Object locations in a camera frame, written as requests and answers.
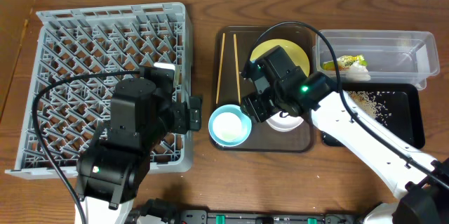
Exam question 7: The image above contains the white cup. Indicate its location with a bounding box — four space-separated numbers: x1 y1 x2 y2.
213 112 242 143

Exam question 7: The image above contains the yellow plate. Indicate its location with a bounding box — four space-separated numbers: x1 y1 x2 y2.
250 39 310 77

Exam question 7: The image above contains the clear plastic bin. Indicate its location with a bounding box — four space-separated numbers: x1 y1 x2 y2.
321 29 440 90

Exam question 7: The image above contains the dark brown serving tray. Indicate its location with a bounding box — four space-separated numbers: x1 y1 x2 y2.
208 25 315 153

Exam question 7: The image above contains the spilled rice pile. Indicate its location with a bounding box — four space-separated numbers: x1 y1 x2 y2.
347 91 391 126

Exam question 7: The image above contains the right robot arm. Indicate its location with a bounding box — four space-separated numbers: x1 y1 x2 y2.
241 66 448 224

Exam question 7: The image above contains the green orange snack wrapper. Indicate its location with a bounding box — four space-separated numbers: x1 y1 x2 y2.
322 55 368 71

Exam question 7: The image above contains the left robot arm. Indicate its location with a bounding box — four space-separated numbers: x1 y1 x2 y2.
75 64 202 223

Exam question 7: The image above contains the light blue bowl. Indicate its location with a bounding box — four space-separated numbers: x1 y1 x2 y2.
208 105 252 147

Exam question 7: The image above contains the white bowl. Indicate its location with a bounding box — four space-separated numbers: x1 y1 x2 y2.
266 112 304 132

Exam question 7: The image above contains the grey plastic dish rack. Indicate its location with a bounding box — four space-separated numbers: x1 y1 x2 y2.
8 2 193 180

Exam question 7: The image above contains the wooden chopstick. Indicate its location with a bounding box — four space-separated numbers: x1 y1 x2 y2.
215 32 226 105
233 33 241 104

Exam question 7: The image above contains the white tissue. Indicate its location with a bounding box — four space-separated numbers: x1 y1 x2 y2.
346 61 371 81

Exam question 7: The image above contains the black waste tray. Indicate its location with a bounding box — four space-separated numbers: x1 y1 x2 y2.
343 83 425 149

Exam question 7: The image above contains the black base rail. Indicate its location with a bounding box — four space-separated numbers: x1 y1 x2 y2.
126 198 366 224

